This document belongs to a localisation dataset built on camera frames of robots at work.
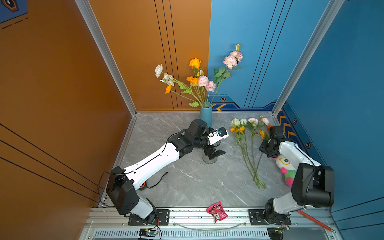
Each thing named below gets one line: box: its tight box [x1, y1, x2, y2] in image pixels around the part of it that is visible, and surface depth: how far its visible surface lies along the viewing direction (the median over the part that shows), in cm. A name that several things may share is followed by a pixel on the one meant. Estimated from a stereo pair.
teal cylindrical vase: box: [200, 101, 213, 128], surface depth 99 cm
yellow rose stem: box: [189, 58, 205, 104], surface depth 91 cm
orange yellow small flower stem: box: [164, 76, 204, 107], surface depth 85 cm
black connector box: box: [267, 227, 284, 240], surface depth 71 cm
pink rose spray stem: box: [211, 43, 243, 104], surface depth 83 cm
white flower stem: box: [155, 63, 203, 106], surface depth 85 cm
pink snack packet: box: [206, 201, 228, 224], surface depth 76 cm
